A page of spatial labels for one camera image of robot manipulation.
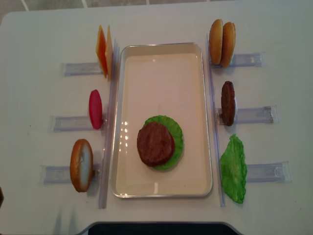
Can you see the orange cheese slice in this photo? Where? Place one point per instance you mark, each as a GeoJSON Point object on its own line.
{"type": "Point", "coordinates": [100, 50]}

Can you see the green lettuce leaf on tray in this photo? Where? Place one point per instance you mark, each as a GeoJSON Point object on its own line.
{"type": "Point", "coordinates": [177, 134]}

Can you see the cooked meat patty on tray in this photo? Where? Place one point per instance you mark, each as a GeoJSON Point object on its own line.
{"type": "Point", "coordinates": [154, 144]}

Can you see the red tomato slice on tray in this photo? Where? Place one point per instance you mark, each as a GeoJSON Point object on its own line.
{"type": "Point", "coordinates": [172, 147]}

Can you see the red tomato slice standing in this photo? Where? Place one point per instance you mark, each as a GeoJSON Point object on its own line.
{"type": "Point", "coordinates": [95, 109]}

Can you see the brown meat patty standing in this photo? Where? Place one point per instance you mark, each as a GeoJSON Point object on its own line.
{"type": "Point", "coordinates": [228, 103]}

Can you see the yellow cheese slice right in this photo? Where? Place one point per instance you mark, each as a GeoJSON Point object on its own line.
{"type": "Point", "coordinates": [109, 53]}

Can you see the clear holder strip tomato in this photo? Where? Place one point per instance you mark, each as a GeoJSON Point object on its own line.
{"type": "Point", "coordinates": [69, 124]}

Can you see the bread bun slice lower left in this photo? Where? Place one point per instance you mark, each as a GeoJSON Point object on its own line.
{"type": "Point", "coordinates": [81, 165]}

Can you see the bread bun slice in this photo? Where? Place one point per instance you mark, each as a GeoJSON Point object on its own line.
{"type": "Point", "coordinates": [81, 165]}
{"type": "Point", "coordinates": [229, 41]}
{"type": "Point", "coordinates": [216, 41]}

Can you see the green lettuce leaf standing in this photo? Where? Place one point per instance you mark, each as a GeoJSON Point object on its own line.
{"type": "Point", "coordinates": [234, 170]}

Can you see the clear holder strip cheese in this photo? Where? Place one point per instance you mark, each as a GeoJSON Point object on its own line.
{"type": "Point", "coordinates": [77, 69]}

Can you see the bread bun slice upper left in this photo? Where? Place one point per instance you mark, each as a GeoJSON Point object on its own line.
{"type": "Point", "coordinates": [216, 41]}

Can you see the bread bun slice upper right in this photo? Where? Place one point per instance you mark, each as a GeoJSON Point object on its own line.
{"type": "Point", "coordinates": [229, 41]}

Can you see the clear holder strip left bread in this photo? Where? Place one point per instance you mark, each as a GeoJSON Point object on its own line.
{"type": "Point", "coordinates": [61, 174]}

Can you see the clear holder strip lettuce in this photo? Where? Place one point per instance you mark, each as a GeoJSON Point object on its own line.
{"type": "Point", "coordinates": [264, 173]}

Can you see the white rectangular tray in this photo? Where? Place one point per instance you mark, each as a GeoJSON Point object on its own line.
{"type": "Point", "coordinates": [161, 80]}

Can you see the clear holder strip patty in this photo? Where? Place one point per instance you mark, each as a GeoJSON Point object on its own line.
{"type": "Point", "coordinates": [266, 114]}

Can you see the clear holder strip buns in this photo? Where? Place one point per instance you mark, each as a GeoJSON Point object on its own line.
{"type": "Point", "coordinates": [248, 60]}

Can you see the black base at bottom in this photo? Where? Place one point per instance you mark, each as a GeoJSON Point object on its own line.
{"type": "Point", "coordinates": [158, 228]}

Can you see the clear long rail left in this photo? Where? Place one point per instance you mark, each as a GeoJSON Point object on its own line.
{"type": "Point", "coordinates": [110, 126]}

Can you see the clear long rail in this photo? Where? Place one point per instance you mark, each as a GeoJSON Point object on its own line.
{"type": "Point", "coordinates": [214, 124]}
{"type": "Point", "coordinates": [110, 126]}

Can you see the clear long rail right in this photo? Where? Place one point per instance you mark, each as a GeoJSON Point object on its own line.
{"type": "Point", "coordinates": [214, 124]}

